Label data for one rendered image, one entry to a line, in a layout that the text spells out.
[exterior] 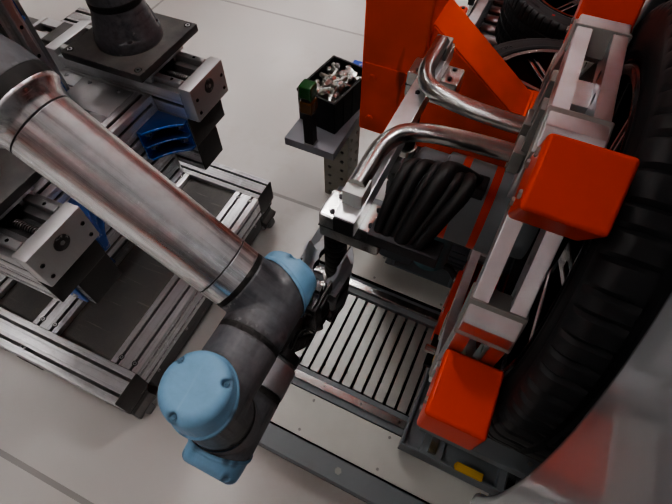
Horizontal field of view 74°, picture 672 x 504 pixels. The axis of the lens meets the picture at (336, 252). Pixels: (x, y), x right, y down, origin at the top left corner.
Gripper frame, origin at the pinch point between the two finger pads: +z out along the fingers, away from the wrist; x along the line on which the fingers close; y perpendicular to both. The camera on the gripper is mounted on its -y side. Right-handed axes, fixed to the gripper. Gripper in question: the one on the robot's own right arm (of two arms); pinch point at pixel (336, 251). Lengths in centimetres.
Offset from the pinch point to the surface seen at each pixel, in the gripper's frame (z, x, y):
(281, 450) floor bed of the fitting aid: -22, 6, -75
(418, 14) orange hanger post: 60, 8, 6
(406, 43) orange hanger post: 60, 10, -1
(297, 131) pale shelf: 58, 40, -38
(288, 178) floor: 74, 57, -83
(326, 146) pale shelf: 56, 29, -38
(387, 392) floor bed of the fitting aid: 8, -15, -82
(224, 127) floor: 89, 98, -83
